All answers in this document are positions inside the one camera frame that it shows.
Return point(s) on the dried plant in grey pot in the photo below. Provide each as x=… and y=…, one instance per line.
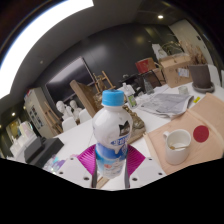
x=200, y=76

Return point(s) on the white ceramic mug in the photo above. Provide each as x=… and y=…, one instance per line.
x=176, y=153

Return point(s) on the wooden easel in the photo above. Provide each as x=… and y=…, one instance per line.
x=103, y=80
x=52, y=118

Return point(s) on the white chair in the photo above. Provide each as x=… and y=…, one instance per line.
x=85, y=116
x=124, y=88
x=216, y=75
x=69, y=124

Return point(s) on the brown cardboard box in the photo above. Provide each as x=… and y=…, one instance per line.
x=175, y=71

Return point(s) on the black wall screen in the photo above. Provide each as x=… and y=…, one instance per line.
x=68, y=81

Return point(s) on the red box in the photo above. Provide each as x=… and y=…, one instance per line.
x=145, y=65

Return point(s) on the yellow marker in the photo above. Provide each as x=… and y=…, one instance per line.
x=196, y=100

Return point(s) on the grey pot saucer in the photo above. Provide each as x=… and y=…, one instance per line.
x=204, y=89

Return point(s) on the flat round red coaster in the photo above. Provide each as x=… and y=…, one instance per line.
x=201, y=133

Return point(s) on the grey newspaper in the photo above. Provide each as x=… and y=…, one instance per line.
x=165, y=104

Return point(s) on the white blue-capped drink bottle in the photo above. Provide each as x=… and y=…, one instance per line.
x=111, y=133

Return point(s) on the white cabinet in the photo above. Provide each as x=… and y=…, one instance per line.
x=36, y=111

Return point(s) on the clear glass bottle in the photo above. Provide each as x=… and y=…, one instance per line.
x=148, y=87

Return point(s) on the white plaster bust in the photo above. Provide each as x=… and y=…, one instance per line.
x=62, y=109
x=75, y=106

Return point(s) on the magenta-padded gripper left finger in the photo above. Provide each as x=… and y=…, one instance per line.
x=87, y=159

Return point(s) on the round ceiling spotlight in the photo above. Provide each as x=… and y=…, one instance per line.
x=160, y=16

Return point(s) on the black box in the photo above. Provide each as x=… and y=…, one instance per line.
x=32, y=148
x=48, y=150

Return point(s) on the black side table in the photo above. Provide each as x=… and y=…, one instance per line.
x=140, y=77

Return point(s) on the white plaster figure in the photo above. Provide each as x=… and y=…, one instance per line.
x=158, y=51

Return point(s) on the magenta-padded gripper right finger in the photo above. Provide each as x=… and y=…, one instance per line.
x=135, y=160

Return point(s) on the long ceiling light strip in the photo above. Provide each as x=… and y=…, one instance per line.
x=30, y=33

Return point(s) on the white spray bottle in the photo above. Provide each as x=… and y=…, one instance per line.
x=132, y=99

